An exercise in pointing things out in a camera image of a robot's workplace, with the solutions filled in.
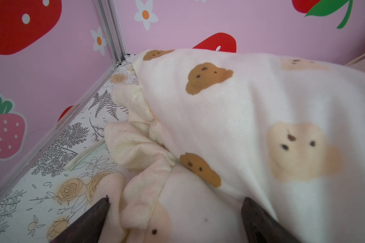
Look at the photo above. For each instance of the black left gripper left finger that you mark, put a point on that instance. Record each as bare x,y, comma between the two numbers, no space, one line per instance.
88,227

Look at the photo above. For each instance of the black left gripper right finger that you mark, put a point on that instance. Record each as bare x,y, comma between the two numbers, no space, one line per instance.
260,227

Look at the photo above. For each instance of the cream bear print pillow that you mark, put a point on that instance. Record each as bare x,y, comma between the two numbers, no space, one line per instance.
207,129

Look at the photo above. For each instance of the floral pattern table mat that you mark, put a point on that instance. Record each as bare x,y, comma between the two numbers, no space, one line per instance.
48,199

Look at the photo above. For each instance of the aluminium frame corner post left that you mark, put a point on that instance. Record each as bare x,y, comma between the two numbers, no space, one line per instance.
107,13

